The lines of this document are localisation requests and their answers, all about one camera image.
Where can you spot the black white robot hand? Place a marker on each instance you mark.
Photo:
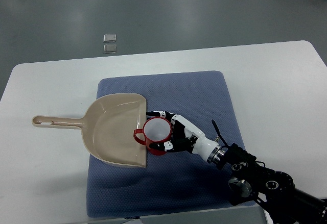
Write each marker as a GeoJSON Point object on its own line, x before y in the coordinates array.
{"type": "Point", "coordinates": [185, 137]}

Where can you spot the red cup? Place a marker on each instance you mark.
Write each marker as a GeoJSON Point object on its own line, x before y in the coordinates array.
{"type": "Point", "coordinates": [156, 130]}

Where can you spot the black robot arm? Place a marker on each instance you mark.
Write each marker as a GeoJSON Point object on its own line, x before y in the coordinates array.
{"type": "Point", "coordinates": [272, 190]}

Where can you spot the beige plastic dustpan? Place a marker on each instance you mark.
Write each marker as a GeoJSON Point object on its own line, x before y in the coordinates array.
{"type": "Point", "coordinates": [107, 128]}

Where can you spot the blue textured mat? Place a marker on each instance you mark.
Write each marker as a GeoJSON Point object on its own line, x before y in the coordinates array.
{"type": "Point", "coordinates": [174, 182]}

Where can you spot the lower silver floor plate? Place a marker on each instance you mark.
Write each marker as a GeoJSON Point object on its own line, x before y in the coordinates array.
{"type": "Point", "coordinates": [109, 48]}

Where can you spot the silver floor plate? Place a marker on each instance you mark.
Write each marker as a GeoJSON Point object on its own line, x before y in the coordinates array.
{"type": "Point", "coordinates": [109, 38]}
{"type": "Point", "coordinates": [109, 48]}

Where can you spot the upper silver floor plate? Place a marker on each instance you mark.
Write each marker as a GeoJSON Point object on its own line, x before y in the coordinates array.
{"type": "Point", "coordinates": [109, 38]}

